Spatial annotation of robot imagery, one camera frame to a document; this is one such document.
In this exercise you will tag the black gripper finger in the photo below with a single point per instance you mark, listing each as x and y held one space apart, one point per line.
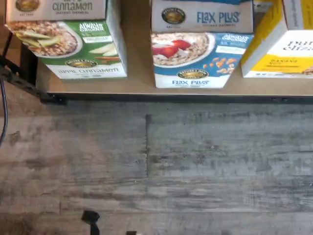
94 218
131 233

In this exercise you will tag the blue white Flax Plus box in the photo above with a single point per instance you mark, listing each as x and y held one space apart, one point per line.
195 61

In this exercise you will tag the black metal shelf rack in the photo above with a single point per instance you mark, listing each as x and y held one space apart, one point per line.
171 98

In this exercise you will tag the green apple cinnamon oatmeal box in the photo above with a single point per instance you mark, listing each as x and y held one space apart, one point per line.
73 49

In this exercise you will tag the yellow white Purely Elizabeth box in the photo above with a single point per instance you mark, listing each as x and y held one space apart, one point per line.
281 61

